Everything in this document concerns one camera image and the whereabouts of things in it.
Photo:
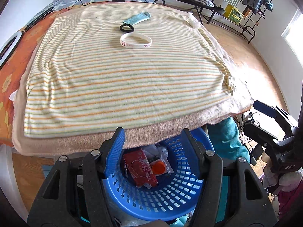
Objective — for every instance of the white silicone wristband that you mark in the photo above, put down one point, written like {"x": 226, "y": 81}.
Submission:
{"x": 135, "y": 41}

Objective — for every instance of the striped yellow towel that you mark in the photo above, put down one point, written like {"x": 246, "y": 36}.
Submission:
{"x": 127, "y": 75}

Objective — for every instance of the white crumpled tissue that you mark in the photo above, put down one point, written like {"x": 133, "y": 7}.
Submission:
{"x": 193, "y": 21}

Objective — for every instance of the beige blanket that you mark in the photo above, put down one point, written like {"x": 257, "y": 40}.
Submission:
{"x": 132, "y": 141}

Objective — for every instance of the orange plastic cap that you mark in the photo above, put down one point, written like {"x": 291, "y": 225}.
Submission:
{"x": 158, "y": 167}

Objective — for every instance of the black clothes rack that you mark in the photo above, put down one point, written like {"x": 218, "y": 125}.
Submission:
{"x": 253, "y": 11}

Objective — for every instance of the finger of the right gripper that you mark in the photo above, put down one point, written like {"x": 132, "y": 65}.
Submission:
{"x": 278, "y": 114}
{"x": 261, "y": 136}

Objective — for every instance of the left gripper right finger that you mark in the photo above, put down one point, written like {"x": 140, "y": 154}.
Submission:
{"x": 193, "y": 153}

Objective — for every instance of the red paper box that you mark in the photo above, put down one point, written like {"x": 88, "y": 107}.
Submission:
{"x": 140, "y": 169}

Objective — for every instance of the white ring light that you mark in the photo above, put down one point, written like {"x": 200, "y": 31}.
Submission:
{"x": 9, "y": 47}

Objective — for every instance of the teal cloth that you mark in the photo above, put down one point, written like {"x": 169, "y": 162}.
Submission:
{"x": 224, "y": 137}

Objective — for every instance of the blue plastic trash basket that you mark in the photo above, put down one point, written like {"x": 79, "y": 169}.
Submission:
{"x": 174, "y": 196}

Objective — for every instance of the teal tube packet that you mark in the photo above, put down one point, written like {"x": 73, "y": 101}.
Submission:
{"x": 135, "y": 19}

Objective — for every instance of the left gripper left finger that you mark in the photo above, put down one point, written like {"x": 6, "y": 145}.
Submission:
{"x": 114, "y": 150}

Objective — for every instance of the yellow crate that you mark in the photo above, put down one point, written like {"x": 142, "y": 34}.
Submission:
{"x": 233, "y": 14}

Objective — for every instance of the orange floral bedsheet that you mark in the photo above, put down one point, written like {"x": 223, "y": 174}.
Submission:
{"x": 14, "y": 68}

